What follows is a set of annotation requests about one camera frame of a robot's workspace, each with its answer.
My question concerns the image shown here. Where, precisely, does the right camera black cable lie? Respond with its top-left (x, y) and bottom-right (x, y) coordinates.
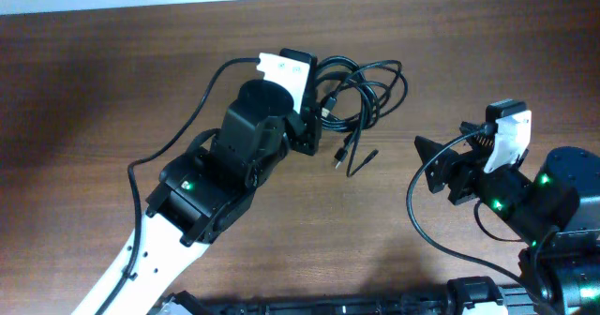
top-left (405, 122), bottom-right (559, 315)

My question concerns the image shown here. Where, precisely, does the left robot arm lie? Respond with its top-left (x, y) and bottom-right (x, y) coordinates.
top-left (74, 49), bottom-right (321, 314)

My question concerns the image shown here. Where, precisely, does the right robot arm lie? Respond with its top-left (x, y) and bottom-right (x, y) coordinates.
top-left (406, 98), bottom-right (599, 314)

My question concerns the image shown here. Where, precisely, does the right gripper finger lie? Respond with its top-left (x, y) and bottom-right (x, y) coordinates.
top-left (414, 136), bottom-right (461, 193)
top-left (459, 122), bottom-right (492, 147)

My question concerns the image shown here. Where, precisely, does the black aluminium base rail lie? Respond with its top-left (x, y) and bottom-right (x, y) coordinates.
top-left (149, 277), bottom-right (535, 315)

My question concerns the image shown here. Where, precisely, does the left camera black cable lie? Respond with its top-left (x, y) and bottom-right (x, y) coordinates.
top-left (93, 56), bottom-right (262, 315)

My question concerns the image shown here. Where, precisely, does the camera black cable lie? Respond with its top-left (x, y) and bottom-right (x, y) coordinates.
top-left (93, 56), bottom-right (262, 315)
top-left (405, 122), bottom-right (559, 315)

